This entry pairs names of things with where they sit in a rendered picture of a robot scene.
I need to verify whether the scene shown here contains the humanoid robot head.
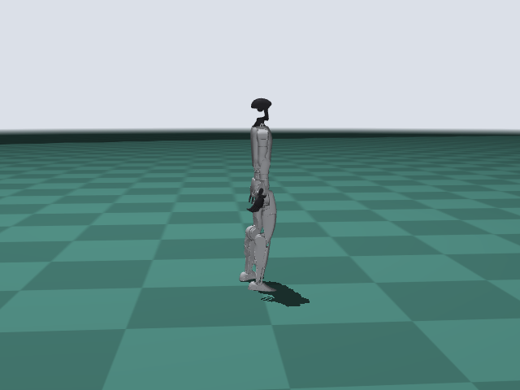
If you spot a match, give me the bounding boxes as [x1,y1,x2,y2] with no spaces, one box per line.
[251,98,271,128]

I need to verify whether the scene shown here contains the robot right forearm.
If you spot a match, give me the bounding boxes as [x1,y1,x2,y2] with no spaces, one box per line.
[258,159,270,196]

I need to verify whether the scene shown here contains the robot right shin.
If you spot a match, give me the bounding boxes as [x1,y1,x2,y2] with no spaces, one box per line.
[254,236,271,285]

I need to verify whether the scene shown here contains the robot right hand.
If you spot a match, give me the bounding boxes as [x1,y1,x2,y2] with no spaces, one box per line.
[247,188,266,212]

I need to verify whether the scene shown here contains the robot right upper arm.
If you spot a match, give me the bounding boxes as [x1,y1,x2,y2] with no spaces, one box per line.
[257,129,271,166]

